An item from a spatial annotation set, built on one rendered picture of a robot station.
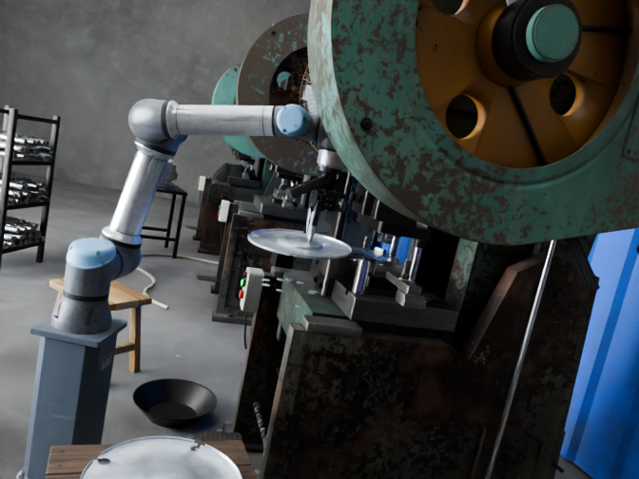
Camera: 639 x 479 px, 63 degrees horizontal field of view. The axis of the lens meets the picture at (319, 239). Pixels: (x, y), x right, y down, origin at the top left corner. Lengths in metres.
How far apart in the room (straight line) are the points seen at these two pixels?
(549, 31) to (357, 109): 0.37
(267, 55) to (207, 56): 5.32
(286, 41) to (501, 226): 1.90
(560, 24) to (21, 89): 7.66
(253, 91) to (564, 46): 1.88
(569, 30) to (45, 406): 1.51
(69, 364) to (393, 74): 1.09
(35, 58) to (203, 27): 2.28
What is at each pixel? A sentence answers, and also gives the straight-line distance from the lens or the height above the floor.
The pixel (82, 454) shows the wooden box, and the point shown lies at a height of 0.35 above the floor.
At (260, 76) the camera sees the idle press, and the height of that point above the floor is 1.36.
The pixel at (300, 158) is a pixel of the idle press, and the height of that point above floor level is 1.00.
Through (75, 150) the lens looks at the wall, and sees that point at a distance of 8.14.
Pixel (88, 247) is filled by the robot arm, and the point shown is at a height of 0.67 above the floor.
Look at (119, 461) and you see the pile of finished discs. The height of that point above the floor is 0.39.
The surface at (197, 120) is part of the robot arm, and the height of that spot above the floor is 1.05.
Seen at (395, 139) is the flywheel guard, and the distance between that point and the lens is 1.00.
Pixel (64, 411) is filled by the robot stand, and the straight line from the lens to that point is 1.60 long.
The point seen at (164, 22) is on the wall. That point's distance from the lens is 8.13.
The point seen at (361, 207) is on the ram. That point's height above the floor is 0.91.
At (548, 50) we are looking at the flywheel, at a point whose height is 1.30.
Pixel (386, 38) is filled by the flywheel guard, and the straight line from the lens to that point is 1.01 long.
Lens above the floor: 1.02
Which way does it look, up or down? 9 degrees down
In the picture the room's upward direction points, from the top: 12 degrees clockwise
